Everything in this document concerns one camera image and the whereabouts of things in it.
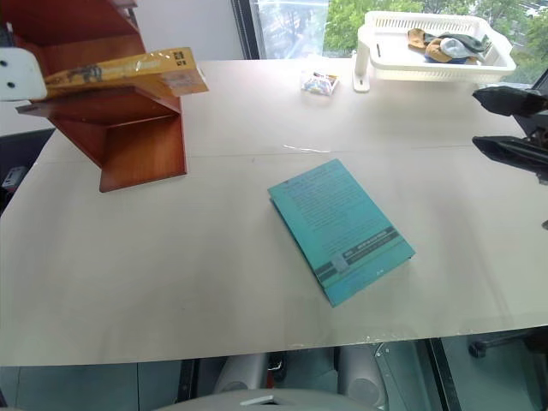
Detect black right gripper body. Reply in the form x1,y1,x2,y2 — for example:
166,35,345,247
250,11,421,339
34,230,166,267
513,111,548,149

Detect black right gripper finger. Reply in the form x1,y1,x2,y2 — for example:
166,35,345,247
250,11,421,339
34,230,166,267
471,135,548,174
472,85,548,117

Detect yellow paperback book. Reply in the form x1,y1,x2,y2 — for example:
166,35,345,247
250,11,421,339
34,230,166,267
44,46,210,100

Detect teal hardcover book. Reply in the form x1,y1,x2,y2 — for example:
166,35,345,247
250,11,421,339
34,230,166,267
267,158,417,308

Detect reddish brown wooden bookshelf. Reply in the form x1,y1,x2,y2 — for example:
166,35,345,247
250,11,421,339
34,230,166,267
0,0,188,194

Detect socks in basket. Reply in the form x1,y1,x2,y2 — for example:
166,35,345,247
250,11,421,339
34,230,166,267
423,33,491,55

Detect light blue sock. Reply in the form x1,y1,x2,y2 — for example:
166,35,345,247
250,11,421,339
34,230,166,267
440,37,473,59

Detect white plastic slotted basket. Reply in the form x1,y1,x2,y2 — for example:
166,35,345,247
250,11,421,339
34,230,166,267
352,10,518,93

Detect orange brown sock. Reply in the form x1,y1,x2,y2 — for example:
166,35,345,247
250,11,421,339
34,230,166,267
425,38,451,63

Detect small bag of colourful items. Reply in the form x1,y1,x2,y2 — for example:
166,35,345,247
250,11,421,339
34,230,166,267
300,70,340,98

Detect black office chair base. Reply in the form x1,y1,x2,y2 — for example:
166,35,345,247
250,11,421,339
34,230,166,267
468,326,548,360

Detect silver rounded robot leg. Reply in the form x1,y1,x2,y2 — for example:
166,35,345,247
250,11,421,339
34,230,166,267
337,343,387,408
212,353,269,396

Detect grey robot torso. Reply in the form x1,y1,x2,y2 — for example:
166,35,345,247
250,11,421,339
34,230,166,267
156,387,380,411

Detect dark grey device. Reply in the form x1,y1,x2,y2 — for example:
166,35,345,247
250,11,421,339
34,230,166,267
1,166,27,190

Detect black table frame leg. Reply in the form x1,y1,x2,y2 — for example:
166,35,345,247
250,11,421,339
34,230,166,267
426,337,456,411

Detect black window frame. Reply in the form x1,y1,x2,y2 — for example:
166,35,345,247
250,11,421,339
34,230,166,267
230,0,263,61

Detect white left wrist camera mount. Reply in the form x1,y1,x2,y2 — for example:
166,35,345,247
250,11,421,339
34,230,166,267
0,46,47,103

